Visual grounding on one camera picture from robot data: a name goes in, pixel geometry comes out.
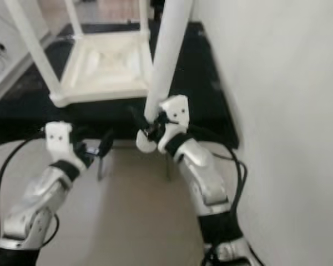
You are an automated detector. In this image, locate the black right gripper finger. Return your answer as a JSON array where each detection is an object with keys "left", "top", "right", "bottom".
[{"left": 129, "top": 105, "right": 153, "bottom": 136}]

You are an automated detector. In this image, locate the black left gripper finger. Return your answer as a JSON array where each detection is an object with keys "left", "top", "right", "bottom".
[{"left": 98, "top": 131, "right": 114, "bottom": 158}]

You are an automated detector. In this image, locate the white plastic table top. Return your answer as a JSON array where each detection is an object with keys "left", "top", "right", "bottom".
[{"left": 50, "top": 30, "right": 156, "bottom": 108}]

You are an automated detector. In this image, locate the black tablecloth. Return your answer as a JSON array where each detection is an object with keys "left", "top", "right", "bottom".
[{"left": 0, "top": 21, "right": 239, "bottom": 150}]

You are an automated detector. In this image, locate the beige striped table cloth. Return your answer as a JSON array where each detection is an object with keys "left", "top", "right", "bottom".
[{"left": 83, "top": 0, "right": 142, "bottom": 23}]

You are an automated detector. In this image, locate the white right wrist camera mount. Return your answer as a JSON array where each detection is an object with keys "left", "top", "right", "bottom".
[{"left": 158, "top": 94, "right": 190, "bottom": 153}]

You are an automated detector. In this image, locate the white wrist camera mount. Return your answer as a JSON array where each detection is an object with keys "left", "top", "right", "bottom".
[
  {"left": 158, "top": 94, "right": 190, "bottom": 153},
  {"left": 46, "top": 122, "right": 85, "bottom": 170}
]

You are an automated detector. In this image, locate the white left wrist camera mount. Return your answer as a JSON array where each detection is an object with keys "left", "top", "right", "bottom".
[{"left": 46, "top": 122, "right": 85, "bottom": 170}]

